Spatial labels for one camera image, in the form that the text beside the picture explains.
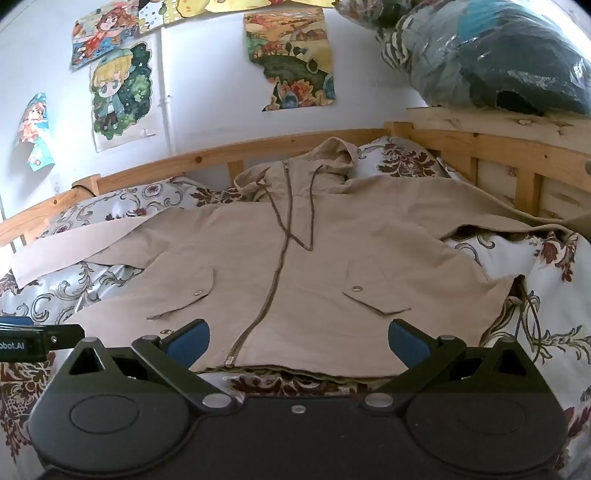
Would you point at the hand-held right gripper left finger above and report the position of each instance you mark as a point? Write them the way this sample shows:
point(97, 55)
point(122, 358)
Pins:
point(189, 344)

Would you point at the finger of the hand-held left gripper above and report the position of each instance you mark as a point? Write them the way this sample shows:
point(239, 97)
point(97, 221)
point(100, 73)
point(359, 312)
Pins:
point(51, 333)

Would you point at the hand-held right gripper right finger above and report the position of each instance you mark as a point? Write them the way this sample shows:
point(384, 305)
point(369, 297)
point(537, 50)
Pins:
point(406, 344)

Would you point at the beige hooded zip jacket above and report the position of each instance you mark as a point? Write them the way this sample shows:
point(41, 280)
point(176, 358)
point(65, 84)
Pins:
point(258, 258)

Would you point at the clear plastic bag of clothes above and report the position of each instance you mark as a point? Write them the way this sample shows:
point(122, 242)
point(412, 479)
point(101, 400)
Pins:
point(461, 55)

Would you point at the floral white blanket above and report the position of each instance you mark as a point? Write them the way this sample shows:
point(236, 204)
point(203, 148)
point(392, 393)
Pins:
point(554, 295)

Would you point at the floral white pillow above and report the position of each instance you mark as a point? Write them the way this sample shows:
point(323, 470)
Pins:
point(397, 157)

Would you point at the wooden bed frame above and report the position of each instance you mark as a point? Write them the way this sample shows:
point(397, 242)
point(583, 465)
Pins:
point(184, 159)

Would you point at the torn cartoon wall poster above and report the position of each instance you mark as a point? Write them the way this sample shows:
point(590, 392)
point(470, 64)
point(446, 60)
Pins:
point(34, 134)

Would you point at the blond cartoon figure wall poster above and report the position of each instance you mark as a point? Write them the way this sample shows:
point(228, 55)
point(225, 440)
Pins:
point(120, 97)

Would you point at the white wall pipe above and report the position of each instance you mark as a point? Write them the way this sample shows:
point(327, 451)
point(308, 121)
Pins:
point(167, 92)

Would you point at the landscape wall poster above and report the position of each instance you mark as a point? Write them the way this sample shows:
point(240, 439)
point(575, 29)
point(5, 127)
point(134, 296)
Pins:
point(286, 55)

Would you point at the orange cartoon figure wall poster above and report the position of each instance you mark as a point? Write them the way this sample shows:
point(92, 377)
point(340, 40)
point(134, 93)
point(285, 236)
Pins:
point(104, 32)

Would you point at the dotted white wall poster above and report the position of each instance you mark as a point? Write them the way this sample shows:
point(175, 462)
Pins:
point(157, 16)

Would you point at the yellow wall poster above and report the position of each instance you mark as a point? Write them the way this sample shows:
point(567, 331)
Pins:
point(258, 4)

